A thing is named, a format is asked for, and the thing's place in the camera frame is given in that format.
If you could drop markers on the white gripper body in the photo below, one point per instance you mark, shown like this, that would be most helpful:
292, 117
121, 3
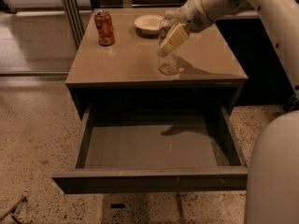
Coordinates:
192, 15

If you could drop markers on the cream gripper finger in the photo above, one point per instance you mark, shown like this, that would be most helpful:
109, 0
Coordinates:
177, 35

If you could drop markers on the clear plastic water bottle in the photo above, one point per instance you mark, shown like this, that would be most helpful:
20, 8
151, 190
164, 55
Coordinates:
168, 64

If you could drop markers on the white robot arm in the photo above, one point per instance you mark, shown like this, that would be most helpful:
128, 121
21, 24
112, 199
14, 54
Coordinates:
272, 191

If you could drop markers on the grey cabinet with glass top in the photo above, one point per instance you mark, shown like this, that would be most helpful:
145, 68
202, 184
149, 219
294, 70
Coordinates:
132, 62

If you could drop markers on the open grey top drawer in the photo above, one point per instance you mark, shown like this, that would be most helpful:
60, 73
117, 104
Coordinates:
193, 149

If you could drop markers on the white ceramic bowl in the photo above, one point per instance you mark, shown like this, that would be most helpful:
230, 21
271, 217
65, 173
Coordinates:
149, 24

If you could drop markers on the orange soda can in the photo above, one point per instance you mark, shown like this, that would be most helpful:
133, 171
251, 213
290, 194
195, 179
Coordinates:
104, 25

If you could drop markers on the black object on floor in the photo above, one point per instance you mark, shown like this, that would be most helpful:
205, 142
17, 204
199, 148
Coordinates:
12, 211

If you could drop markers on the metal window frame rail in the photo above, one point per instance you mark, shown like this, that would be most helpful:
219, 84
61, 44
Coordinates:
74, 20

